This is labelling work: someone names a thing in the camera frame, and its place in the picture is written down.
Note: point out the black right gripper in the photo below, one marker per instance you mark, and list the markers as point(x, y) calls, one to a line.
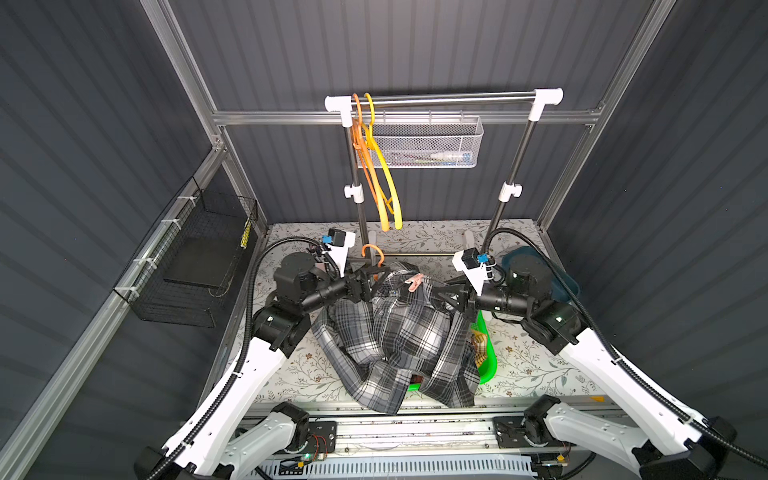
point(465, 297)

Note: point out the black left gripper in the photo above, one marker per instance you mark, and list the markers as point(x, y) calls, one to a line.
point(354, 285)

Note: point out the brown orange hanger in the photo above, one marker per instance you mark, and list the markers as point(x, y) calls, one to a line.
point(375, 252)

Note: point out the pink clothespin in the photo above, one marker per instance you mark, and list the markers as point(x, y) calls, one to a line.
point(414, 282)

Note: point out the yellow plaid long-sleeve shirt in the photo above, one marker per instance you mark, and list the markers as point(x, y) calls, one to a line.
point(479, 342)

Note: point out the grey plaid long-sleeve shirt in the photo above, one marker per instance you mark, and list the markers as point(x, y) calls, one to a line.
point(358, 341)

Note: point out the orange plastic hanger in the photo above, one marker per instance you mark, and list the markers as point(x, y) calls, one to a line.
point(361, 147)

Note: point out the yellow plastic hanger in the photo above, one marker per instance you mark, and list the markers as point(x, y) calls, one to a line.
point(393, 204)

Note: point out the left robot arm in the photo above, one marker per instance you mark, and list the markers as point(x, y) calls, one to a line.
point(206, 445)

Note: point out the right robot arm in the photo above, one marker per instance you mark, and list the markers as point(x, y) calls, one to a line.
point(667, 439)

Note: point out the green perforated plastic tray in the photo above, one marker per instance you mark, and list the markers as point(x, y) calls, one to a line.
point(439, 349)

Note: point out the floral table mat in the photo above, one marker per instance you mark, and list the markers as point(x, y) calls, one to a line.
point(524, 368)

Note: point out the yellow object in basket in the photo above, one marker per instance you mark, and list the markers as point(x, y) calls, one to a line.
point(245, 235)

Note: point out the steel clothes rack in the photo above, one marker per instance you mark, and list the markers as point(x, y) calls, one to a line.
point(344, 107)

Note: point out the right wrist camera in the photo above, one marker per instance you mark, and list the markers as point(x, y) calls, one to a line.
point(477, 267)

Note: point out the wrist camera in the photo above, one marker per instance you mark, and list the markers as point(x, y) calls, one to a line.
point(477, 267)
point(337, 243)

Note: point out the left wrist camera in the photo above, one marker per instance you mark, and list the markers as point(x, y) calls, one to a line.
point(337, 243)

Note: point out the white mesh wire basket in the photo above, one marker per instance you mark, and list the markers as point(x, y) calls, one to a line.
point(429, 143)

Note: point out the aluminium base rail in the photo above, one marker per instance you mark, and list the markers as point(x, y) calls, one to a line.
point(474, 445)

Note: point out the black wire wall basket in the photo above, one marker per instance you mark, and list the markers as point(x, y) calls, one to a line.
point(189, 276)

